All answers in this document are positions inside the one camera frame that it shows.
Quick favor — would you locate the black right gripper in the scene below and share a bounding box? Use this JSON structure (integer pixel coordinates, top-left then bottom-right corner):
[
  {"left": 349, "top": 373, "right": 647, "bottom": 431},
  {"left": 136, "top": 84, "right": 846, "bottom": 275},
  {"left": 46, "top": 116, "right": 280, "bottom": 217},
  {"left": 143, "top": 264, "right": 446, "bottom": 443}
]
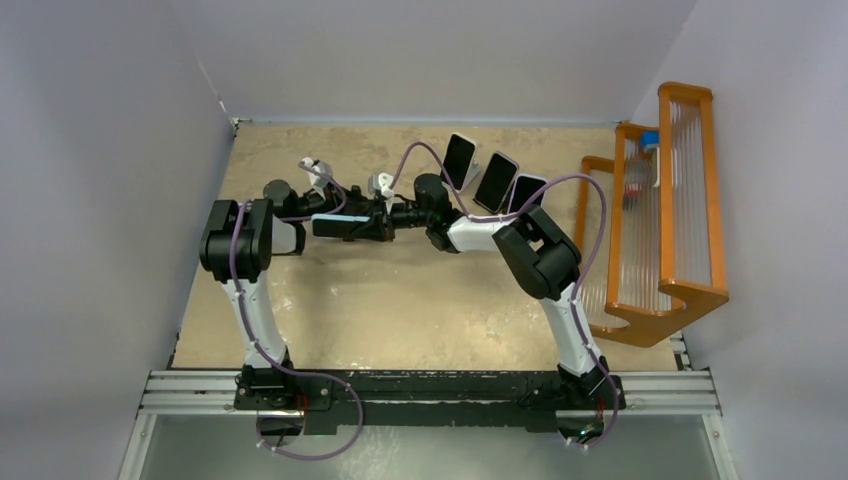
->
[{"left": 358, "top": 201, "right": 433, "bottom": 249}]

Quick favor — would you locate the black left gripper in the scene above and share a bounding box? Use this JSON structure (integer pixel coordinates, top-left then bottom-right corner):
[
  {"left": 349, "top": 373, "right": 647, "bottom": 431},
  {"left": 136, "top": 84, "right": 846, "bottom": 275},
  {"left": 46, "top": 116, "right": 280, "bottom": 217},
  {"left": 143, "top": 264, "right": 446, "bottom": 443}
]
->
[{"left": 291, "top": 179, "right": 371, "bottom": 227}]

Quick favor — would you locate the blue case phone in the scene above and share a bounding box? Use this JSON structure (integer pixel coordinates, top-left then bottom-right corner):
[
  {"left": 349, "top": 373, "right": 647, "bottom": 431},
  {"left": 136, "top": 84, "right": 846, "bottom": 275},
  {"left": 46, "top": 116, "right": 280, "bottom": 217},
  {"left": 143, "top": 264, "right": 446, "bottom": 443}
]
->
[{"left": 310, "top": 214, "right": 370, "bottom": 239}]

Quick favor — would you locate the white case phone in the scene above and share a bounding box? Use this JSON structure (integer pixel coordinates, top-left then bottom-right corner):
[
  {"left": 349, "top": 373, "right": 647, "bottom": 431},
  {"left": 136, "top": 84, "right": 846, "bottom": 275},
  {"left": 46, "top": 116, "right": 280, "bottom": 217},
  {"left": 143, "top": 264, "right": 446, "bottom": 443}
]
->
[{"left": 440, "top": 132, "right": 478, "bottom": 192}]

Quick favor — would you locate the silver metal phone stand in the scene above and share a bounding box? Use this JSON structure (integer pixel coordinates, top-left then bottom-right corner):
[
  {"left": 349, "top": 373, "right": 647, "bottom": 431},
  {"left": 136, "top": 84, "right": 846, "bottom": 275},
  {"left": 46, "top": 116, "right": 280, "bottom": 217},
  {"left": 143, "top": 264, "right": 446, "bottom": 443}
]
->
[{"left": 460, "top": 162, "right": 481, "bottom": 193}]

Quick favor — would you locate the purple case phone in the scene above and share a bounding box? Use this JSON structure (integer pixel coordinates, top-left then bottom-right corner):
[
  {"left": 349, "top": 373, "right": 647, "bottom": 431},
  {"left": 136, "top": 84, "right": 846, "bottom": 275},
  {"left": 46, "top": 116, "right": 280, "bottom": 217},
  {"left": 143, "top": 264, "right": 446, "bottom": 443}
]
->
[{"left": 473, "top": 151, "right": 519, "bottom": 214}]

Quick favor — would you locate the lilac case phone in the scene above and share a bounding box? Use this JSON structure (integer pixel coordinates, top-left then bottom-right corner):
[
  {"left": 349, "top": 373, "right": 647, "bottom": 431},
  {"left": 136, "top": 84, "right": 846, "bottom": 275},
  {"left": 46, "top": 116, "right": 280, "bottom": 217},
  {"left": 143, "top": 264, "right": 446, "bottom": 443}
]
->
[{"left": 506, "top": 173, "right": 547, "bottom": 214}]

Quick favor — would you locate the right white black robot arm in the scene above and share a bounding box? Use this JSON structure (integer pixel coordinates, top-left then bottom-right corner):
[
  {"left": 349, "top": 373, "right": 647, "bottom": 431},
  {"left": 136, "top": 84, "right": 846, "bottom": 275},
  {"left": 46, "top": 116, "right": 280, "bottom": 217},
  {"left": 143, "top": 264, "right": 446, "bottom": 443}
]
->
[{"left": 339, "top": 174, "right": 618, "bottom": 407}]

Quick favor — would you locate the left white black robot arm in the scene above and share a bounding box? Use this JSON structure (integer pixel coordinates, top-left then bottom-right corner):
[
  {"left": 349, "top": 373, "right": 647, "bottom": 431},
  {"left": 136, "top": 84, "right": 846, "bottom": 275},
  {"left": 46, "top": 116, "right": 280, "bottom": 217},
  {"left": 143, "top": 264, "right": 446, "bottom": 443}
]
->
[{"left": 199, "top": 179, "right": 370, "bottom": 409}]

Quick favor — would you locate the red black stamp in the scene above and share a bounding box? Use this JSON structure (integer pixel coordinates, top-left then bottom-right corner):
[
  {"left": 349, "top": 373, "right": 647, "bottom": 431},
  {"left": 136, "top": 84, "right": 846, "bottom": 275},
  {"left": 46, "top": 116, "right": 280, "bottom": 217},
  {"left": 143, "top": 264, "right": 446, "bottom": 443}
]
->
[{"left": 622, "top": 182, "right": 642, "bottom": 211}]

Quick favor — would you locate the orange wooden tiered rack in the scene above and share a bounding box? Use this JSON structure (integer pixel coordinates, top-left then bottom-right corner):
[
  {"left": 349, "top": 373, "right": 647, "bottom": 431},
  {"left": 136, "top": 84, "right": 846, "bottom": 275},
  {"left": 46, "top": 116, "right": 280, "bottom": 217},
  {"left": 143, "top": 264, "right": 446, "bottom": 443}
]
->
[{"left": 575, "top": 82, "right": 729, "bottom": 348}]

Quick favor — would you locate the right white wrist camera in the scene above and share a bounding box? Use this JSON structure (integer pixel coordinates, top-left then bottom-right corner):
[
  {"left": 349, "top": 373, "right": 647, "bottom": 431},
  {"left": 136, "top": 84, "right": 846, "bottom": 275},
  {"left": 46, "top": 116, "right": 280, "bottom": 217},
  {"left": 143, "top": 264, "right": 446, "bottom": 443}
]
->
[{"left": 368, "top": 172, "right": 395, "bottom": 204}]

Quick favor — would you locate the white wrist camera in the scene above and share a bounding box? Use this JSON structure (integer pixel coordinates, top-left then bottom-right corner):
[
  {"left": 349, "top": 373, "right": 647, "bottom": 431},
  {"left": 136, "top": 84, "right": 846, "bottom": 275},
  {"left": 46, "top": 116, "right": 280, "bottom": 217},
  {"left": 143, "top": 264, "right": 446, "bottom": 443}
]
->
[
  {"left": 298, "top": 157, "right": 333, "bottom": 200},
  {"left": 368, "top": 172, "right": 395, "bottom": 204}
]

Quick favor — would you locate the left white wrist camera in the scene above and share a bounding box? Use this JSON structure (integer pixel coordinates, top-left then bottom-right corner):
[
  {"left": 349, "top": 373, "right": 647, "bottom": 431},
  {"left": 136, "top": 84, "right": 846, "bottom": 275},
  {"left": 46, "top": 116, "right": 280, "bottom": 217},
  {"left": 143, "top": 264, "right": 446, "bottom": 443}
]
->
[{"left": 298, "top": 157, "right": 333, "bottom": 200}]

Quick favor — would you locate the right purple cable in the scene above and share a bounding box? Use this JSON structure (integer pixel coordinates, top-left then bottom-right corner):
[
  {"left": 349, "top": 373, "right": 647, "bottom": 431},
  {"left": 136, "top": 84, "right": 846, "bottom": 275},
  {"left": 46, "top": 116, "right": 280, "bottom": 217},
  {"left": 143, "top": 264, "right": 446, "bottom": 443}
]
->
[{"left": 387, "top": 141, "right": 621, "bottom": 452}]

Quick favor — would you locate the purple cable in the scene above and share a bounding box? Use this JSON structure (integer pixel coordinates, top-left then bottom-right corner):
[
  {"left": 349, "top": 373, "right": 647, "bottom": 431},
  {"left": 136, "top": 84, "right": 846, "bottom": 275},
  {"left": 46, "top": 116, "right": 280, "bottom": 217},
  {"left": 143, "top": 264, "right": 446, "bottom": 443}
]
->
[
  {"left": 228, "top": 162, "right": 366, "bottom": 463},
  {"left": 387, "top": 141, "right": 621, "bottom": 452}
]

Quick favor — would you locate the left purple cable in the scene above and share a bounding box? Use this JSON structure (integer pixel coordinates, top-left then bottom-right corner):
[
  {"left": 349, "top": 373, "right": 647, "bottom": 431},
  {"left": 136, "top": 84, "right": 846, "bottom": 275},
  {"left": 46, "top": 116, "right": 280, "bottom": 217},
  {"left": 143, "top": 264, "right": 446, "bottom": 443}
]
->
[{"left": 228, "top": 162, "right": 366, "bottom": 463}]

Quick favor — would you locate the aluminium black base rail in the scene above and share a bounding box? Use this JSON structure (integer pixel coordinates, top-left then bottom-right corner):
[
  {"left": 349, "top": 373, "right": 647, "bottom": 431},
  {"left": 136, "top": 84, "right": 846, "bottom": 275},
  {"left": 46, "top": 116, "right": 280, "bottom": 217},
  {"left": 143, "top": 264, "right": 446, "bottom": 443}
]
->
[{"left": 120, "top": 334, "right": 738, "bottom": 479}]

